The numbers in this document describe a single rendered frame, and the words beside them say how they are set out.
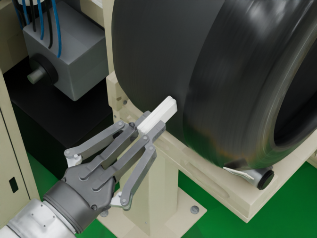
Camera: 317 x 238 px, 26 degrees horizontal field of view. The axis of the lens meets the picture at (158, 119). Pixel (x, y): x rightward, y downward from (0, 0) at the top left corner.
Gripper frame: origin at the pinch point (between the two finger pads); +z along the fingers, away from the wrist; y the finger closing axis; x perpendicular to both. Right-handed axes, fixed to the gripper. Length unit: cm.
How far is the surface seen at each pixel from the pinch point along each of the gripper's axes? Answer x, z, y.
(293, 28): -14.1, 16.6, -10.8
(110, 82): 27.0, 8.7, 24.7
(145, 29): -8.1, 6.8, 7.8
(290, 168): 43, 23, -10
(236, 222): 125, 30, 9
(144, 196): 96, 10, 28
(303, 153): 44, 28, -10
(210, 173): 35.1, 9.2, -0.7
